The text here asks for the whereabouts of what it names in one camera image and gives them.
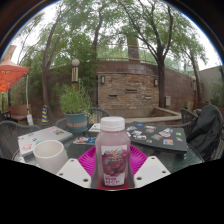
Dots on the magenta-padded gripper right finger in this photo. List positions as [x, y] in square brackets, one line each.
[152, 171]

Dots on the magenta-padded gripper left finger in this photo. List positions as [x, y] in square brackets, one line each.
[72, 171]

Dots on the pink juice bottle white cap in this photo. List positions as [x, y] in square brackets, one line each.
[112, 156]

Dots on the white ceramic cup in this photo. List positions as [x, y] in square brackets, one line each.
[50, 158]

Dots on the dark laptop with stickers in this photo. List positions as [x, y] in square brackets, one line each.
[156, 136]

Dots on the silver laptop with stickers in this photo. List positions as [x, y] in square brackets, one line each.
[41, 136]

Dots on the white paper booklet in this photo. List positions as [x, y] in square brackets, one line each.
[94, 128]

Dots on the blue yellow striped cone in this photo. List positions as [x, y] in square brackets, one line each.
[45, 115]

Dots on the black backpack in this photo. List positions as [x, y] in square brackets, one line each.
[205, 130]

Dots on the green plant in blue pot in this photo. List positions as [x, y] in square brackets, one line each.
[75, 100]

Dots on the dark patio chair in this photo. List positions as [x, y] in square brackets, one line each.
[4, 116]

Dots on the orange patio umbrella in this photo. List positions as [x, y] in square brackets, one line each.
[11, 73]

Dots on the white wall utility box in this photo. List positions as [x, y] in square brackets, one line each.
[168, 101]

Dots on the brown globe lamp post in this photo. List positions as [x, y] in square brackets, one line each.
[75, 75]
[193, 96]

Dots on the black wall lantern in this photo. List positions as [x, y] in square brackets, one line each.
[102, 80]
[155, 82]

